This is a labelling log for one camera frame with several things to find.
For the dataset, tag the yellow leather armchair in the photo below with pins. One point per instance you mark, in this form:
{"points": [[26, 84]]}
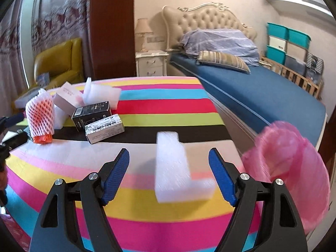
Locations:
{"points": [[61, 63]]}

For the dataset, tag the checkered black white bag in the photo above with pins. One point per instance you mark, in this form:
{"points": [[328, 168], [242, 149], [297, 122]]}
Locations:
{"points": [[315, 63]]}

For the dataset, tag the foam net orange item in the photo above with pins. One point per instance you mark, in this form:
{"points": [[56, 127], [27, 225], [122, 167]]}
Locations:
{"points": [[40, 114]]}

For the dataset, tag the black rectangular box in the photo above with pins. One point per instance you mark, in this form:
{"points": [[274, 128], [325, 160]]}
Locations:
{"points": [[85, 115]]}

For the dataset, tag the teal lower storage bin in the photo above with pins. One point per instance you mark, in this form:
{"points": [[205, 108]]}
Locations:
{"points": [[275, 54]]}

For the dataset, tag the beige storage bin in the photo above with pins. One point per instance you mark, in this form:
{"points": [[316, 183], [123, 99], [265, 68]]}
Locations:
{"points": [[296, 51]]}

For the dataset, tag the bed with blue sheet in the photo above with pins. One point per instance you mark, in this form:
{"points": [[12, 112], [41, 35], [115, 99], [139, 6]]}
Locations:
{"points": [[248, 103]]}

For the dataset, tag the white storage bin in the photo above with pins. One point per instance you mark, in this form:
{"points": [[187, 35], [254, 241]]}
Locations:
{"points": [[277, 43]]}

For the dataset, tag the wooden crib rail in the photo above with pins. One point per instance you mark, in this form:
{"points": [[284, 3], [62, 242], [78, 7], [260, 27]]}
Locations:
{"points": [[303, 82]]}

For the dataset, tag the teal storage bin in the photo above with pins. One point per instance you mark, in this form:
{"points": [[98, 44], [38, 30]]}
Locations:
{"points": [[299, 38], [278, 31], [275, 54]]}

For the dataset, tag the beige table lamp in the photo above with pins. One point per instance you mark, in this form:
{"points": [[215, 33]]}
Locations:
{"points": [[142, 29]]}

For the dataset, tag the teal storage bin right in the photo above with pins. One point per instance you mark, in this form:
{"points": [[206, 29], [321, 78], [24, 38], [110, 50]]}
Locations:
{"points": [[299, 38]]}

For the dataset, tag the teal storage bin left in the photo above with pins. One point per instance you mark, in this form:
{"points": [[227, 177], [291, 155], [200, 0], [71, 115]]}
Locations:
{"points": [[278, 31]]}

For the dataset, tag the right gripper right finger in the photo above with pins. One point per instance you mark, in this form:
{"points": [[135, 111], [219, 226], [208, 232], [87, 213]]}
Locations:
{"points": [[225, 174]]}

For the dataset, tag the lace patterned curtain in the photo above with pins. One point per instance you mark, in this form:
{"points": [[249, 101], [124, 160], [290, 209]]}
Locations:
{"points": [[32, 26]]}

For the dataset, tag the pink-white small box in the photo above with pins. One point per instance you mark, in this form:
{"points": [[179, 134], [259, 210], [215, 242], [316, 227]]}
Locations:
{"points": [[68, 98]]}

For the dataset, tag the grey striped duvet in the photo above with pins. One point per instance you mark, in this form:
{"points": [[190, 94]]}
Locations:
{"points": [[228, 41]]}

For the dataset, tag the dark red wooden panel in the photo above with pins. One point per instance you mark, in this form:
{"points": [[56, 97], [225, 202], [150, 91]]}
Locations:
{"points": [[112, 38]]}

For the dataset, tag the striped colourful tablecloth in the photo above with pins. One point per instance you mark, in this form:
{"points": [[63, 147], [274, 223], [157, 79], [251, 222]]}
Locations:
{"points": [[140, 223]]}

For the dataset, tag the striped brown pillow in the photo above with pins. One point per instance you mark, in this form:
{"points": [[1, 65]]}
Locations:
{"points": [[223, 60]]}

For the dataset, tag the white foam sheet piece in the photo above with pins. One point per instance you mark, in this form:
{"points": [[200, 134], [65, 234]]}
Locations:
{"points": [[96, 93]]}

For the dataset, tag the grey clear storage bin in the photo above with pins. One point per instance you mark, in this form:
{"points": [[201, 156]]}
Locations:
{"points": [[296, 65]]}

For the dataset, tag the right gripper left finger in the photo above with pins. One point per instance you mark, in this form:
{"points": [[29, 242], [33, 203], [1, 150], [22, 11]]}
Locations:
{"points": [[112, 174]]}

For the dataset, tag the beige tufted headboard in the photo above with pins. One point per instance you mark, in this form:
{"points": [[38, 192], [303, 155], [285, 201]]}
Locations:
{"points": [[210, 15]]}

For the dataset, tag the white printed carton box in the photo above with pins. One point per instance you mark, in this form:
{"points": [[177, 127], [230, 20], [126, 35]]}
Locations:
{"points": [[104, 128]]}

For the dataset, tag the white nightstand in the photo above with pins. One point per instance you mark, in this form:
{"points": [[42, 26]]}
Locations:
{"points": [[151, 63]]}

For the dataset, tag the white L-shaped foam block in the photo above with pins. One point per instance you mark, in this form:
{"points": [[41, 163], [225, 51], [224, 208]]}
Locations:
{"points": [[173, 181]]}

